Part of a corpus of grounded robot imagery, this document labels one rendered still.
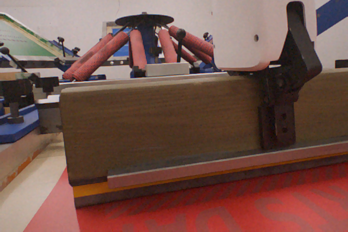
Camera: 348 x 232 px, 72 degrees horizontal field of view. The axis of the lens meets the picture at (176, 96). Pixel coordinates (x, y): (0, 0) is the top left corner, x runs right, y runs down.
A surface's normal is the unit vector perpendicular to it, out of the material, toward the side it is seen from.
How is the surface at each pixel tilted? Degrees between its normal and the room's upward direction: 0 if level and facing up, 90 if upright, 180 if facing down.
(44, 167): 0
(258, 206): 0
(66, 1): 90
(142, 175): 91
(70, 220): 0
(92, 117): 91
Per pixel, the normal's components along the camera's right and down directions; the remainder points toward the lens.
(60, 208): -0.06, -0.99
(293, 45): -0.97, 0.16
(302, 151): 0.22, 0.12
